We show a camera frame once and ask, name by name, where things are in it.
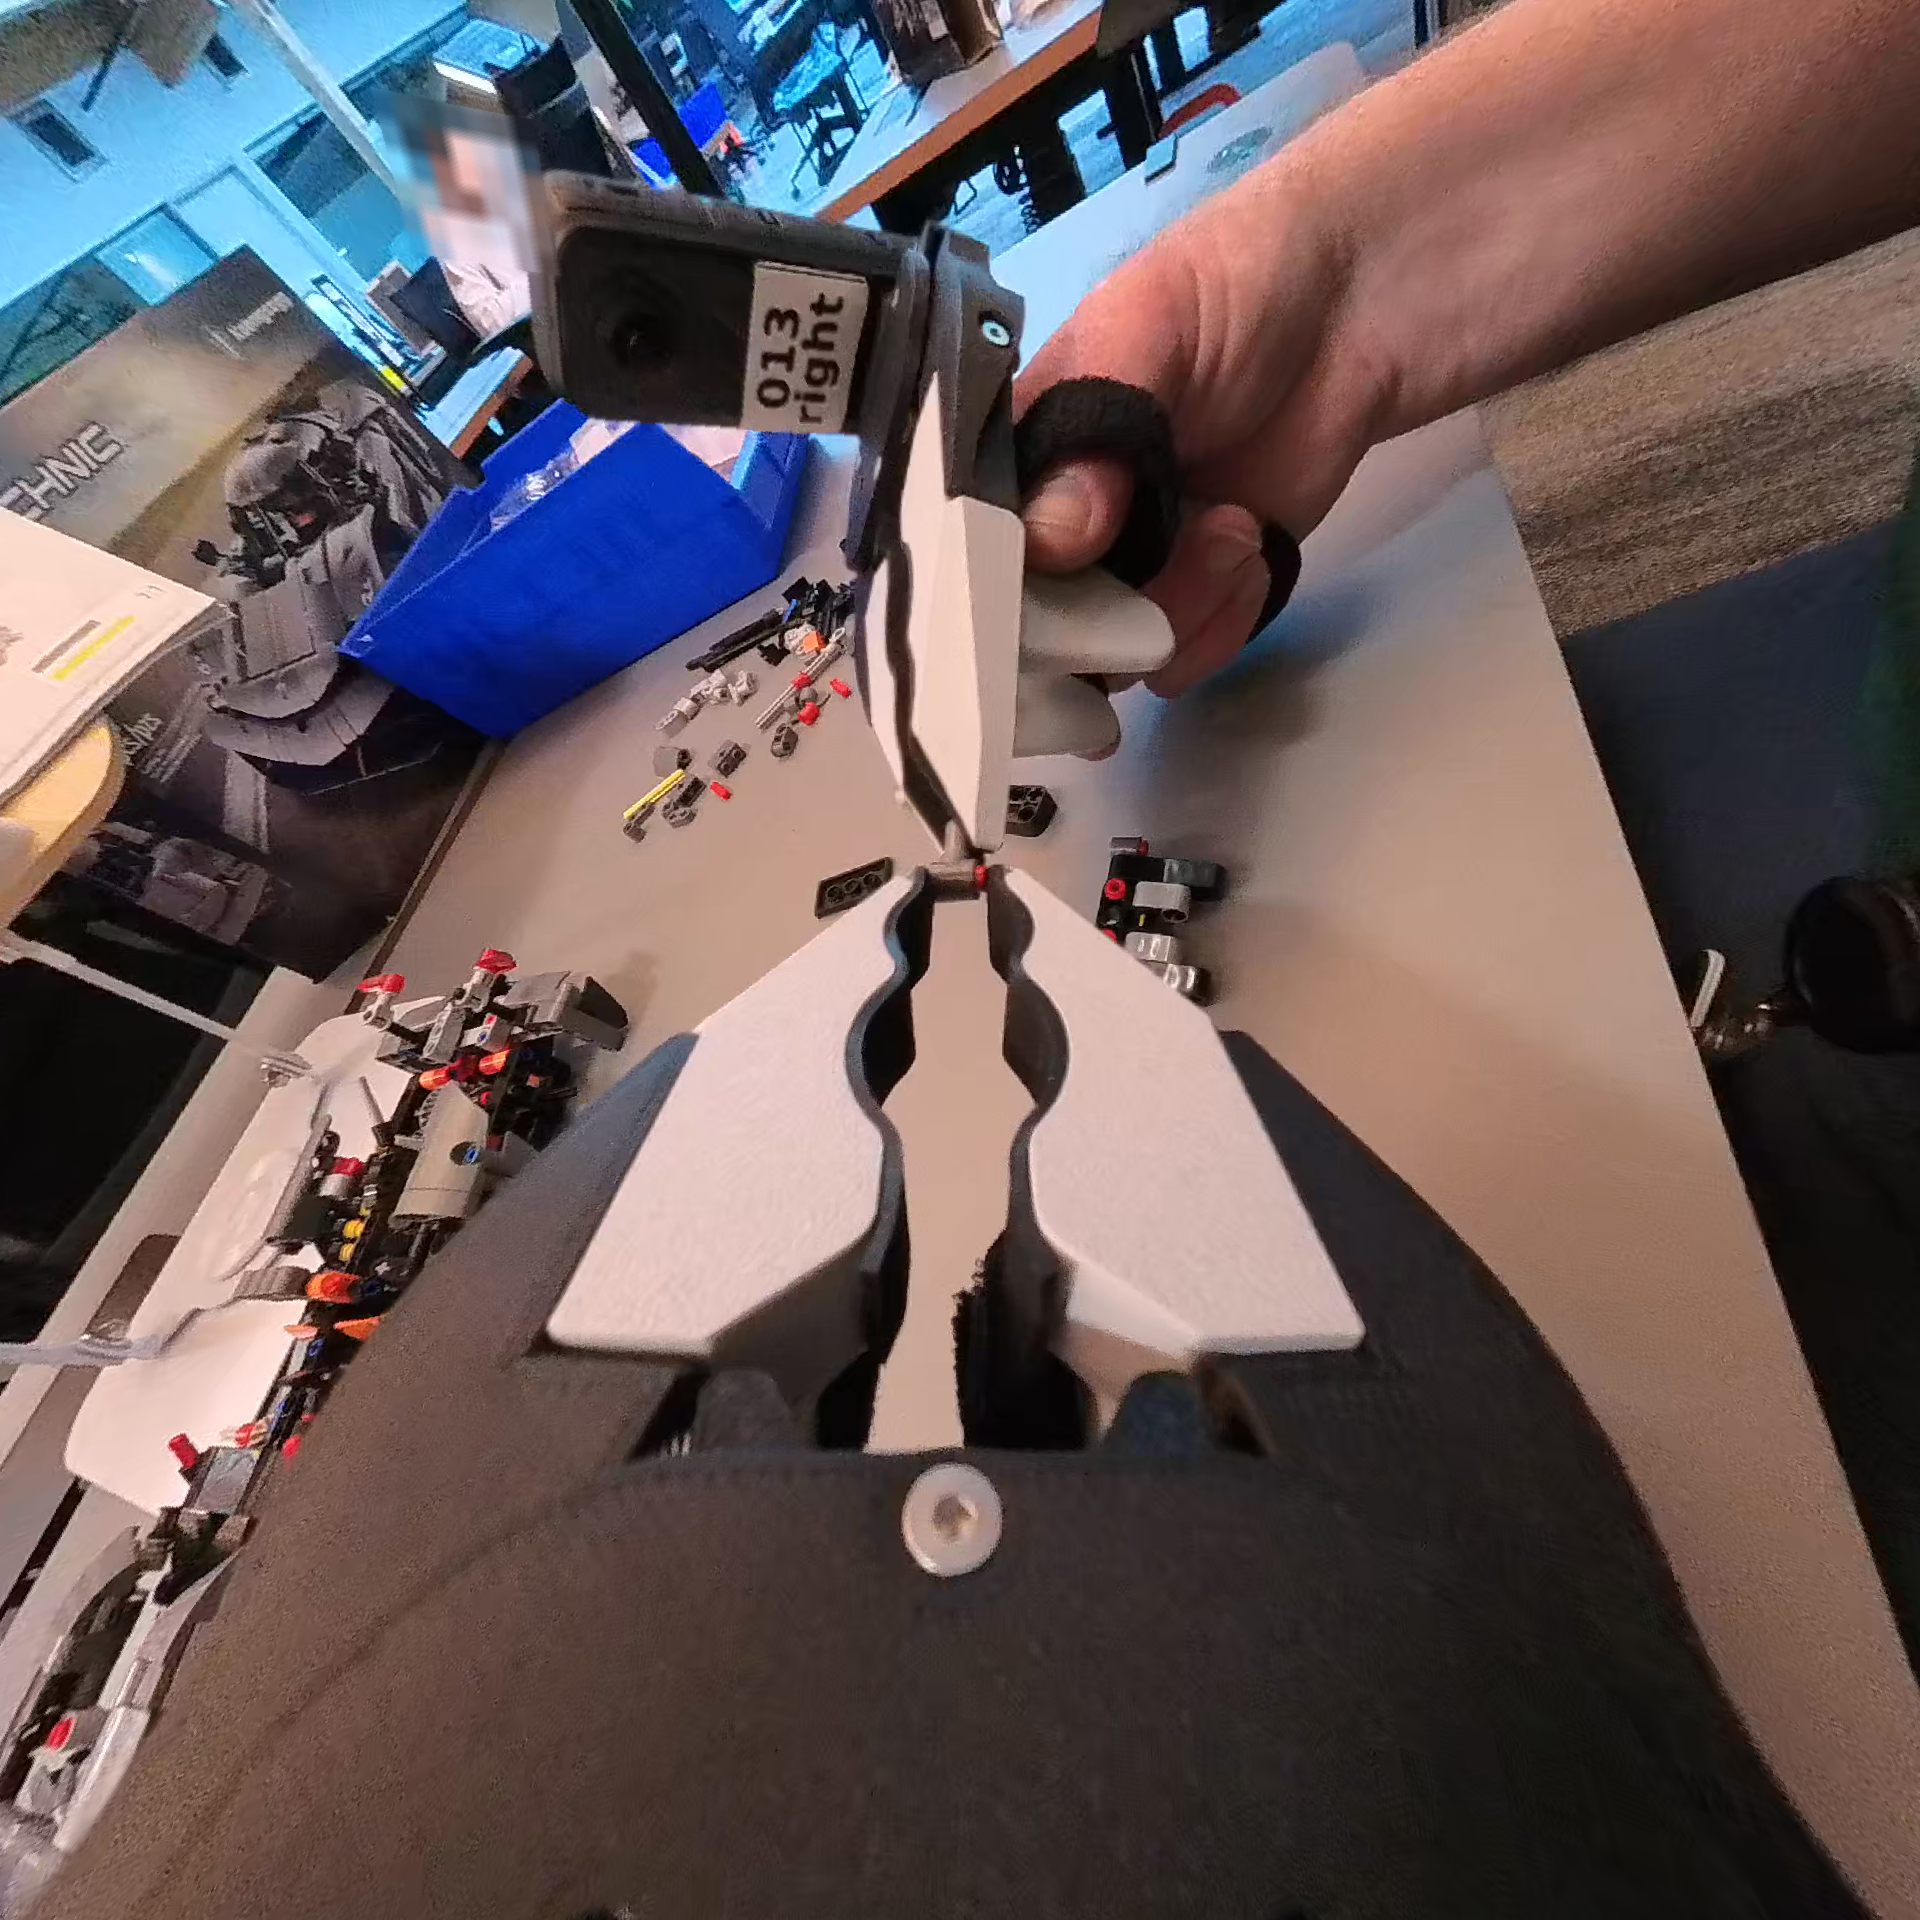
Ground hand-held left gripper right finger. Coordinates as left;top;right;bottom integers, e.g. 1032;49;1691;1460
984;864;1367;1372

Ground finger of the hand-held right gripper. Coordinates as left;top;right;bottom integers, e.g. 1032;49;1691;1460
891;374;1032;858
848;559;941;822

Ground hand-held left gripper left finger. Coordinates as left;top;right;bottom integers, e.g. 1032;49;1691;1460
548;870;934;1372

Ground black lego frame assembly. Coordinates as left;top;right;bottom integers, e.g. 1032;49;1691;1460
1097;835;1228;1008

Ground person's right forearm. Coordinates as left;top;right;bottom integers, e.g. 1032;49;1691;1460
1334;0;1920;483

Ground pile of loose lego pieces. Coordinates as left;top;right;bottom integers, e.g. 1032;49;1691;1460
621;577;865;839

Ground partly built lego car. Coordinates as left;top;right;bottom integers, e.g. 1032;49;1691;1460
0;947;632;1863

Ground dark printed lego box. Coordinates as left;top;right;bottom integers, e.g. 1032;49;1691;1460
0;245;504;983

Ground lego instruction booklet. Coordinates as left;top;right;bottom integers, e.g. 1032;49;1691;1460
0;511;219;806

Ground person's right hand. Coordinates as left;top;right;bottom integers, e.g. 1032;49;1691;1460
1010;211;1448;759

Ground clear plastic bags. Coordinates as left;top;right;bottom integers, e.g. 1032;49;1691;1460
478;403;661;524

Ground black pole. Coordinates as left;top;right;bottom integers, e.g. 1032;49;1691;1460
562;0;730;204

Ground blue storage bin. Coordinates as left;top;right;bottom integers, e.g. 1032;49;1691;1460
342;396;811;741

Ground wooden office desk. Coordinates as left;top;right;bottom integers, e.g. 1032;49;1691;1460
817;0;1292;226

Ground white flat device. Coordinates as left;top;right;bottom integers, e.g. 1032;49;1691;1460
1148;48;1367;182

